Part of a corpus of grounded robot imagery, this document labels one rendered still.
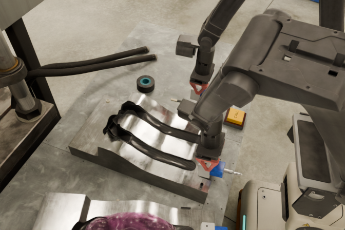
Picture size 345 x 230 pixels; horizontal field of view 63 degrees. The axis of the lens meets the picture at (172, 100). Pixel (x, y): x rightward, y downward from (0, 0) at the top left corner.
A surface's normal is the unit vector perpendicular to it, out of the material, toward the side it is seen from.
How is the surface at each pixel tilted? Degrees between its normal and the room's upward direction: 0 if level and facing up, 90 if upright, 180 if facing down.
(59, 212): 0
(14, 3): 90
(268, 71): 26
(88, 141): 0
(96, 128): 0
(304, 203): 90
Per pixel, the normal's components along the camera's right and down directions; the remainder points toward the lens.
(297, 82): -0.29, -0.40
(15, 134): 0.05, -0.66
